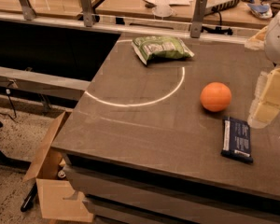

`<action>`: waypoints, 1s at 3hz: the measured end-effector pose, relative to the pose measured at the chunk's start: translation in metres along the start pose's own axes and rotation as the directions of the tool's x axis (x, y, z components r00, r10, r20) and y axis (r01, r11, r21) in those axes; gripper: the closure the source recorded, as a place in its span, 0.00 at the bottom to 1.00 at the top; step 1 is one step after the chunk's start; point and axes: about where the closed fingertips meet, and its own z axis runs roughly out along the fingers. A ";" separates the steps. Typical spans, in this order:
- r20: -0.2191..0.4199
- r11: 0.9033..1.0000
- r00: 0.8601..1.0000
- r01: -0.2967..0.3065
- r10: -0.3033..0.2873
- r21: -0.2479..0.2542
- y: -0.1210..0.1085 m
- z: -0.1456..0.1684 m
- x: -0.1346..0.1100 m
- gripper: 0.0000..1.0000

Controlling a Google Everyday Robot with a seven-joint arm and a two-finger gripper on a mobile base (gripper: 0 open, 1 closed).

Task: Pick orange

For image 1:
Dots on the metal bracket post right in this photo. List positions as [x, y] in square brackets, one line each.
[197, 19]

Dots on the cardboard box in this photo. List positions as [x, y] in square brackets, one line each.
[58, 200]

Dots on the blue white object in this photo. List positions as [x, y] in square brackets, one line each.
[261, 11]

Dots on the grey power strip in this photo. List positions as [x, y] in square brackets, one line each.
[219, 5]

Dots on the metal bracket post left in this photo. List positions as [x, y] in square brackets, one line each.
[27, 10]

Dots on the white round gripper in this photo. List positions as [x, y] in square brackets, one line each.
[278, 37]

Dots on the orange ball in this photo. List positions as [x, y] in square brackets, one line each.
[215, 97]

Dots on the clear plastic cup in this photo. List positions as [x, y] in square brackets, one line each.
[162, 10]

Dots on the dark blue snack packet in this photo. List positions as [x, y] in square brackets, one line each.
[236, 140]

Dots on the green snack bag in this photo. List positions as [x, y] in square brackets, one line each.
[155, 46]

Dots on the metal bracket post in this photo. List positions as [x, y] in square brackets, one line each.
[87, 13]
[197, 19]
[27, 10]

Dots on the metal bracket post middle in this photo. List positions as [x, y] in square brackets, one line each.
[87, 13]

